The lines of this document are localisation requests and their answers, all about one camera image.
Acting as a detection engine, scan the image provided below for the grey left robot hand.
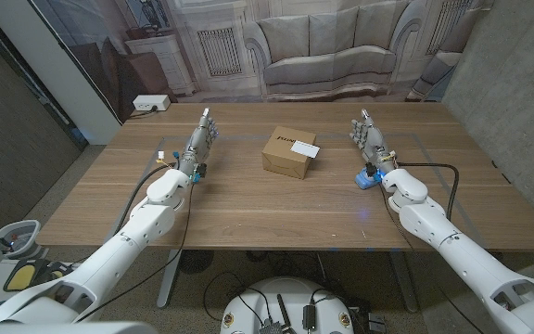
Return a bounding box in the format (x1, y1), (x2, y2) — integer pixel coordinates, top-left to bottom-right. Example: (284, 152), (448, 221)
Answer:
(176, 107), (220, 180)

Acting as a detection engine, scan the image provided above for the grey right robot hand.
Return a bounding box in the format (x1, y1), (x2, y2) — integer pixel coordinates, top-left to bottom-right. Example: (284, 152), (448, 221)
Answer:
(349, 108), (398, 175)

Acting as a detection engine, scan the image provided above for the white card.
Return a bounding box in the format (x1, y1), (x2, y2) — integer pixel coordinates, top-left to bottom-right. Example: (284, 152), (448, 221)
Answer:
(289, 140), (321, 160)

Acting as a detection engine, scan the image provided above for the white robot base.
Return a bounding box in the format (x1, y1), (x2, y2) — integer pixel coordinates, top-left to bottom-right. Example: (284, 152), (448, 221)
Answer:
(219, 276), (355, 334)

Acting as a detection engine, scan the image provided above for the brown cardboard packing box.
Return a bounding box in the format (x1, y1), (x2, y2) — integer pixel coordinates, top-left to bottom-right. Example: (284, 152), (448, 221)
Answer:
(261, 125), (318, 181)

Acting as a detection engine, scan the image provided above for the white power strip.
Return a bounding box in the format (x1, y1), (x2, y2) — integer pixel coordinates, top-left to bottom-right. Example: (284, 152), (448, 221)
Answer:
(132, 94), (172, 112)

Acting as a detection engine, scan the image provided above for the printed living room backdrop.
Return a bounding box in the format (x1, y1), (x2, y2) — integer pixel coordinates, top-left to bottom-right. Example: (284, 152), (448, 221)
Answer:
(30, 0), (495, 124)

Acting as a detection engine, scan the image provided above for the black round floor fan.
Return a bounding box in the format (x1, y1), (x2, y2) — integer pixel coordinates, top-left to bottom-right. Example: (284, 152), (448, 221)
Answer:
(177, 250), (215, 275)

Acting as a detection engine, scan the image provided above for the grey table leg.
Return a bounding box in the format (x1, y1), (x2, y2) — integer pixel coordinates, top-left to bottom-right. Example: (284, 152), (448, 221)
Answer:
(156, 249), (183, 310)
(389, 250), (420, 314)

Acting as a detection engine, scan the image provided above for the black power adapter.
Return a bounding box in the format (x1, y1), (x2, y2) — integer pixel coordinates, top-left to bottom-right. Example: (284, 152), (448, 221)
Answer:
(301, 303), (317, 331)

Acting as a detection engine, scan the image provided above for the yellow black foot pedal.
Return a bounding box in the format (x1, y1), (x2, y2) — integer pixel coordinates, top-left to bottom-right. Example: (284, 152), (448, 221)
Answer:
(3, 259), (42, 292)
(38, 261), (71, 280)

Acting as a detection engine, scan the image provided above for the black antenna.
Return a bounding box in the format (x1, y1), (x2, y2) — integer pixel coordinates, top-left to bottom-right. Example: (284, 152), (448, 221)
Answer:
(275, 293), (296, 334)

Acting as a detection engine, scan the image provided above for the grey white headset device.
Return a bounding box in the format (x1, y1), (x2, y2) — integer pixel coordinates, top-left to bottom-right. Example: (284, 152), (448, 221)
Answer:
(0, 219), (48, 260)

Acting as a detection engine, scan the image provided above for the blue toy camera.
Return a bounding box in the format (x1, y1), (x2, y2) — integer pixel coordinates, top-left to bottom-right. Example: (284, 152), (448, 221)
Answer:
(354, 166), (384, 190)

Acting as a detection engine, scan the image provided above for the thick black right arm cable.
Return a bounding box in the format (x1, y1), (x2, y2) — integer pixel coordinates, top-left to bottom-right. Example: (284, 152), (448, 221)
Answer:
(395, 161), (461, 222)

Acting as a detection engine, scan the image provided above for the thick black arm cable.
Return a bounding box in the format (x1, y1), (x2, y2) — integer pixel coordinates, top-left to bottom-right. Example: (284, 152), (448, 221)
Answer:
(395, 161), (461, 222)
(115, 163), (176, 234)

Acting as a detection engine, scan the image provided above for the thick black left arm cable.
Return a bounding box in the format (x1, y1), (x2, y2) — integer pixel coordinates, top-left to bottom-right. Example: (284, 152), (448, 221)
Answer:
(115, 163), (176, 234)

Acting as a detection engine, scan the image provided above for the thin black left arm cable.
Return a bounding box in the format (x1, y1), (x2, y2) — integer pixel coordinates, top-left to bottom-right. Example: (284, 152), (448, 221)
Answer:
(76, 181), (195, 322)

